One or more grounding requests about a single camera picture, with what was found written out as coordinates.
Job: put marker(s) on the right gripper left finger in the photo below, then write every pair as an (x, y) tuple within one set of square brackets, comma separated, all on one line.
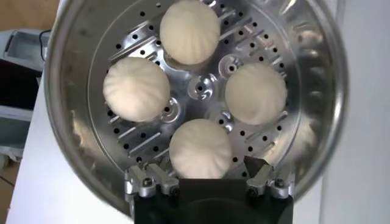
[(146, 182)]

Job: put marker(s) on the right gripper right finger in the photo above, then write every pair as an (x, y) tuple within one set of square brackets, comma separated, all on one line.
[(265, 179)]

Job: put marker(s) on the white steamed baozi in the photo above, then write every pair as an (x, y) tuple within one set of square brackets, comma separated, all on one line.
[(135, 88), (189, 30), (256, 92), (201, 149)]

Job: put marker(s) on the perforated steel steamer basket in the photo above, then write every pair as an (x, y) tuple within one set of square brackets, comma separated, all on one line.
[(76, 76)]

